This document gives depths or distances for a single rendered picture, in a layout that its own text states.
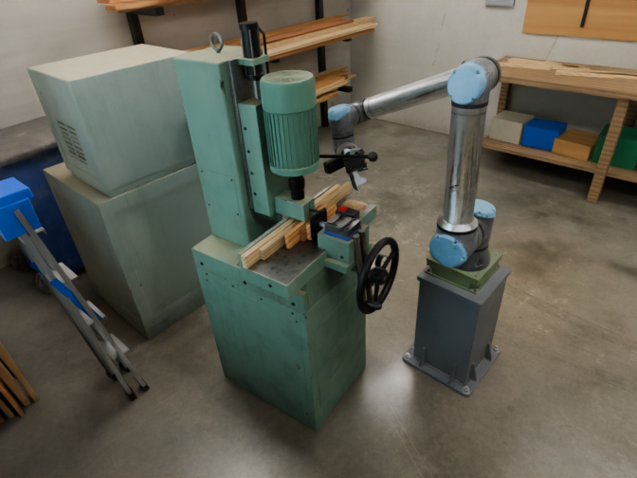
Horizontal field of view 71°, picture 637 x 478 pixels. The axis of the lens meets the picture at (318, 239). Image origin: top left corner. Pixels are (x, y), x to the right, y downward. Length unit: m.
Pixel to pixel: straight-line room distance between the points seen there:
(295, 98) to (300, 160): 0.21
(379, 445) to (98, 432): 1.28
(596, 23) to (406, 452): 3.50
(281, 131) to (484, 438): 1.55
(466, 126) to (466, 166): 0.14
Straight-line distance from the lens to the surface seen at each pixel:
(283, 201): 1.66
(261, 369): 2.11
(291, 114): 1.45
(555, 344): 2.70
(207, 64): 1.58
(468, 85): 1.52
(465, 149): 1.60
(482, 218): 1.88
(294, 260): 1.57
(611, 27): 4.39
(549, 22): 4.50
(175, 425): 2.34
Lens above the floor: 1.83
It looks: 34 degrees down
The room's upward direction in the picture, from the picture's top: 4 degrees counter-clockwise
